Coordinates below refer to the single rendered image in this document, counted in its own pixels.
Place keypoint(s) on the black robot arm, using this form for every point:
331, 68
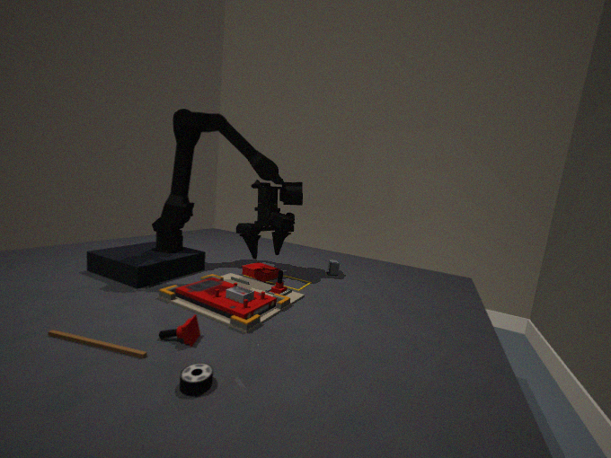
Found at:
177, 210

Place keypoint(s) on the thin brown wooden stick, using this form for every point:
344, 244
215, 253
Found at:
98, 343

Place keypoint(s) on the black toy wheel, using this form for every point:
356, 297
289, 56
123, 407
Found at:
196, 379

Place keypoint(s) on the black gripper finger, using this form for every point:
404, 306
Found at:
278, 239
252, 243

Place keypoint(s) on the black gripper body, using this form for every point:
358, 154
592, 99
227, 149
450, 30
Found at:
257, 227

